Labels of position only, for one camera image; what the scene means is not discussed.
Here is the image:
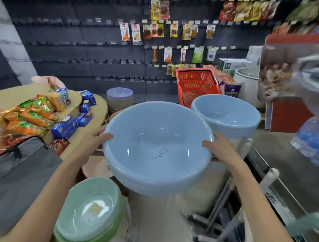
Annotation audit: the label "person's left hand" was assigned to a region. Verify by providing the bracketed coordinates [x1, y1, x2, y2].
[71, 125, 114, 162]

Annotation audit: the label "person's right hand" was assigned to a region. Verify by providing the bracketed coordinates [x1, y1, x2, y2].
[202, 132, 244, 172]

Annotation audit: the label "large blue plastic basin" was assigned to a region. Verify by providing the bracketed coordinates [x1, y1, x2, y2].
[102, 101, 215, 197]

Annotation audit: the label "person's right forearm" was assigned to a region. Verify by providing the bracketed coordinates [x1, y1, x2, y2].
[229, 160, 294, 242]

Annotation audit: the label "person's left forearm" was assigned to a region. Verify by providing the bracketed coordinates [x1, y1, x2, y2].
[0, 153, 84, 242]

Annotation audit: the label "pink plastic basin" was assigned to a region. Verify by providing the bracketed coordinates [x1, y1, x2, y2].
[82, 149, 114, 179]

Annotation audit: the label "stack of blue basins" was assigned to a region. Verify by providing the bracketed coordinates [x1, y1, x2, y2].
[191, 94, 262, 140]

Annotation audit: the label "stack of purple-lidded tubs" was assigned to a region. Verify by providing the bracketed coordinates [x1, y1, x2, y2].
[106, 87, 134, 116]

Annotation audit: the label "red snack packet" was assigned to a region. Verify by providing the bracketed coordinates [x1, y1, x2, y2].
[49, 138, 70, 156]

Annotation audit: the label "red plastic shopping basket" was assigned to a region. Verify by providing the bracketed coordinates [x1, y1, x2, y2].
[175, 68, 223, 108]

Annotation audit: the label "purple and red carton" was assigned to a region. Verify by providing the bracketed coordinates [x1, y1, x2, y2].
[203, 64, 243, 98]

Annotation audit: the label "white chest freezer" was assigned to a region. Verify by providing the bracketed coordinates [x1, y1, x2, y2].
[233, 66, 265, 109]

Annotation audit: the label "stack of green basins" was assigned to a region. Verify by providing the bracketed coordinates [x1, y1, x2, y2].
[53, 177, 129, 242]

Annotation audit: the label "pile of orange snack packets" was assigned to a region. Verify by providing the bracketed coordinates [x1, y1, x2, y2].
[0, 92, 66, 140]

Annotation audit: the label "white cardboard box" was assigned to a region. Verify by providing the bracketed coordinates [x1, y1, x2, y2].
[216, 58, 253, 78]

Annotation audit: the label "round beige table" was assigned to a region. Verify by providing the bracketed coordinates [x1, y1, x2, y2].
[0, 83, 109, 160]

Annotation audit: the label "black pegboard display rack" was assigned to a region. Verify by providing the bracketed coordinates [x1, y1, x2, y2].
[5, 0, 274, 104]

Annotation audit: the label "clear water bottle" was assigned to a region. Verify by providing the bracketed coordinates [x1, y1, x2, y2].
[290, 116, 319, 167]

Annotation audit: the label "red poster display stand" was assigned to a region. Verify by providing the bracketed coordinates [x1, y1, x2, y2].
[257, 33, 319, 133]

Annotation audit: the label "hanging snack packets on hooks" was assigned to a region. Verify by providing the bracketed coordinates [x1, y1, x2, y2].
[119, 0, 220, 77]

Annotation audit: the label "green plastic item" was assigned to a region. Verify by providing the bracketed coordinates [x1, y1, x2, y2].
[286, 212, 319, 236]

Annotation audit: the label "white pillar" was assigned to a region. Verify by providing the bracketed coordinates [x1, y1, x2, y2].
[0, 0, 38, 86]

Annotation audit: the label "row of red yellow packets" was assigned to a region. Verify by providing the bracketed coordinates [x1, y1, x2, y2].
[218, 0, 281, 23]

